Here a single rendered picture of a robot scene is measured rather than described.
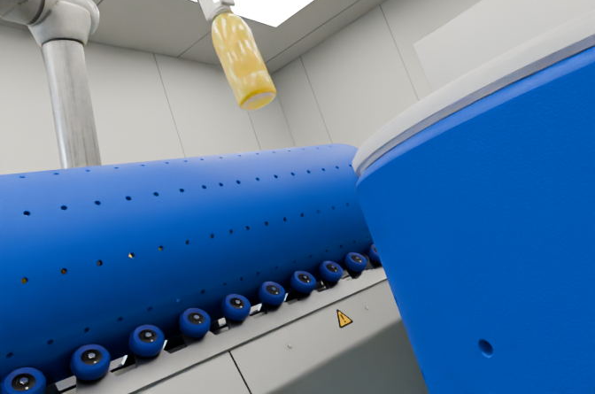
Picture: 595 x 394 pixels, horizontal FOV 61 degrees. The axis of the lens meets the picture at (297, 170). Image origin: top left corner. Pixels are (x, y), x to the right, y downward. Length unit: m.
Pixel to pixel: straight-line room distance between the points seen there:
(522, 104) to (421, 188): 0.06
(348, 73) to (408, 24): 0.85
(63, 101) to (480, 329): 1.33
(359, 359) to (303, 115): 5.45
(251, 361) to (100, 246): 0.27
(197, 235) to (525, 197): 0.59
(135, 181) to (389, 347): 0.54
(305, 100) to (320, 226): 5.36
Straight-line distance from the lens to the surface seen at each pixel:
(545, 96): 0.21
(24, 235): 0.66
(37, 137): 4.14
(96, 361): 0.68
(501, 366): 0.24
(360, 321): 0.94
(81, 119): 1.45
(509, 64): 0.22
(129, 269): 0.69
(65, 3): 1.54
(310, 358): 0.84
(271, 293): 0.84
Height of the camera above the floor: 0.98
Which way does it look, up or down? 10 degrees up
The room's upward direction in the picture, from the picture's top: 19 degrees counter-clockwise
